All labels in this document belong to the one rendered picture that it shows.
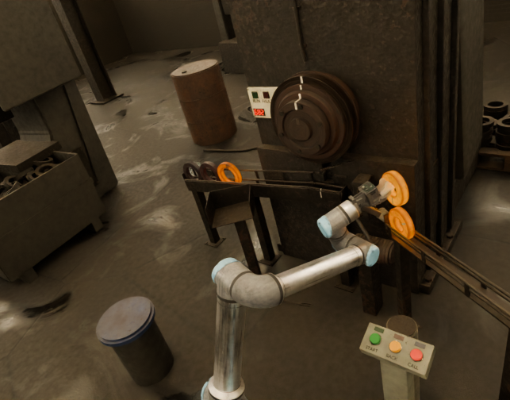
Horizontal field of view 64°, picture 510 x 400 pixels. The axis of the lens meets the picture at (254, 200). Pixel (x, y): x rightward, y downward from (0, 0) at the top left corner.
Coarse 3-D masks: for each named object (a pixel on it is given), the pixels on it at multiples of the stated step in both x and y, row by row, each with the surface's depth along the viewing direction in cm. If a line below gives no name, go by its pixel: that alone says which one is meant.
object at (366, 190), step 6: (360, 186) 174; (366, 186) 172; (372, 186) 170; (360, 192) 171; (366, 192) 169; (372, 192) 170; (378, 192) 171; (354, 198) 170; (360, 198) 170; (366, 198) 172; (372, 198) 170; (378, 198) 171; (354, 204) 170; (360, 204) 173; (366, 204) 173; (372, 204) 172; (360, 210) 171
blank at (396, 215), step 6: (390, 210) 188; (396, 210) 183; (402, 210) 181; (390, 216) 190; (396, 216) 185; (402, 216) 180; (408, 216) 179; (390, 222) 192; (396, 222) 189; (402, 222) 181; (408, 222) 178; (396, 228) 189; (402, 228) 188; (408, 228) 178; (414, 228) 179; (408, 234) 180; (414, 234) 181
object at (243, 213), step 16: (224, 192) 250; (240, 192) 250; (208, 208) 240; (224, 208) 254; (240, 208) 248; (224, 224) 239; (240, 224) 247; (240, 240) 254; (256, 272) 268; (272, 272) 282
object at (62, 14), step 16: (64, 0) 721; (64, 16) 719; (80, 16) 742; (80, 32) 752; (80, 48) 746; (96, 48) 769; (80, 64) 776; (96, 64) 786; (96, 80) 792; (96, 96) 806; (112, 96) 818
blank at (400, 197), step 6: (384, 174) 177; (390, 174) 172; (396, 174) 171; (390, 180) 173; (396, 180) 169; (402, 180) 169; (396, 186) 171; (402, 186) 168; (396, 192) 178; (402, 192) 168; (390, 198) 179; (396, 198) 174; (402, 198) 170; (396, 204) 176; (402, 204) 173
